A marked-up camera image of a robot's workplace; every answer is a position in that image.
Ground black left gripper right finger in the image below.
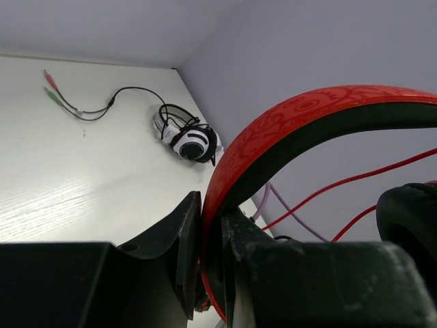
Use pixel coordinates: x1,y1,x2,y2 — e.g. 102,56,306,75
221,211,436,327

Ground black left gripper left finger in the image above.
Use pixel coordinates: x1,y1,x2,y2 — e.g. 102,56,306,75
1,191,201,327

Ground thin red headphone cable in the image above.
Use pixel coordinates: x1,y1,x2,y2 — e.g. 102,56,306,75
261,147,437,242

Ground red black headphones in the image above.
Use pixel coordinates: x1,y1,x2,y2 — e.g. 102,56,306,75
200,85,436,319

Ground white black headphones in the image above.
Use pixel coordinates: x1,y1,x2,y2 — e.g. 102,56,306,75
153,104,223,165

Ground black audio splitter cable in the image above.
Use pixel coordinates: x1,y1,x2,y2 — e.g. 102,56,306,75
42,69,167,121

